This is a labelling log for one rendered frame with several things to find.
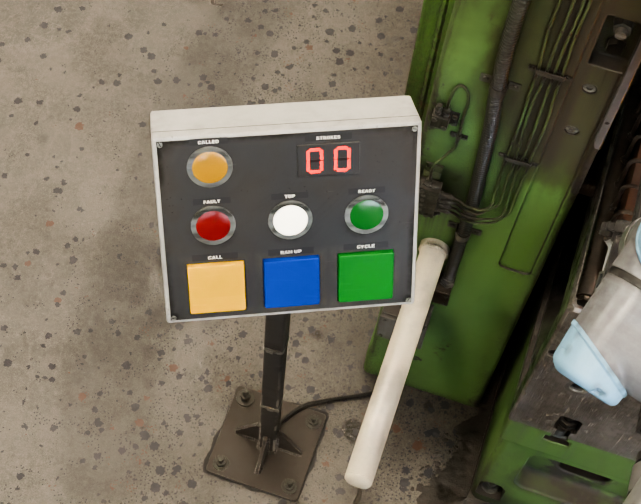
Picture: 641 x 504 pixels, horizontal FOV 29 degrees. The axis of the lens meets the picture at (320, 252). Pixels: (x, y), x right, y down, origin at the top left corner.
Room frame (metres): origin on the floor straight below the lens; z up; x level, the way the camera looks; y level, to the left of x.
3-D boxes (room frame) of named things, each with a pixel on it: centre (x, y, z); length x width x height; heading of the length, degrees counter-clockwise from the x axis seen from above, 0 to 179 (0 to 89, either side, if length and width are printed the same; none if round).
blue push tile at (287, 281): (0.76, 0.03, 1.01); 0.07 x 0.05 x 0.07; 103
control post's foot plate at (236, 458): (0.89, 0.06, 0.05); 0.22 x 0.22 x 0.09; 78
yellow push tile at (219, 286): (0.74, 0.13, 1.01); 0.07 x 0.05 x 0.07; 103
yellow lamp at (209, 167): (0.83, 0.15, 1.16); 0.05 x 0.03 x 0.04; 78
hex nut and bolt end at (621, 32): (1.04, -0.34, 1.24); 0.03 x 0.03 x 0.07; 78
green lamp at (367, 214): (0.83, -0.05, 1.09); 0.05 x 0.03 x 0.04; 78
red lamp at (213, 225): (0.78, 0.14, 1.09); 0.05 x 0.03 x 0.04; 78
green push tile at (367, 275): (0.79, -0.06, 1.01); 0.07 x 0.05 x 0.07; 103
